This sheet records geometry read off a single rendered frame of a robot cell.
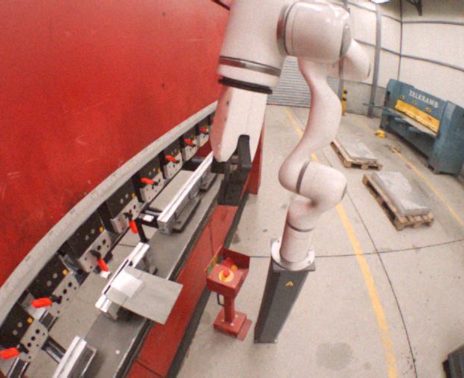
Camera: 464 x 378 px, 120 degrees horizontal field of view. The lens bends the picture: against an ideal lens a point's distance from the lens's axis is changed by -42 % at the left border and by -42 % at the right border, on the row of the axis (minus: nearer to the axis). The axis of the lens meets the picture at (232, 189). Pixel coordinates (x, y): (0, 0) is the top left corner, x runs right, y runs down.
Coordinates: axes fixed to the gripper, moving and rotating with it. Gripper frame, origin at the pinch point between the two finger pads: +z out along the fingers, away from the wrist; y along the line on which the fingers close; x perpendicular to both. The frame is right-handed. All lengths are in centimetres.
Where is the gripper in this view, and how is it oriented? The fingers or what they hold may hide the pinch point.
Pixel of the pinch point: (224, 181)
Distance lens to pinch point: 36.1
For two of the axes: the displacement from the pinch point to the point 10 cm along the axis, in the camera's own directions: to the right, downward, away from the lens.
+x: 9.6, 0.7, 2.6
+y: 1.8, 5.4, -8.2
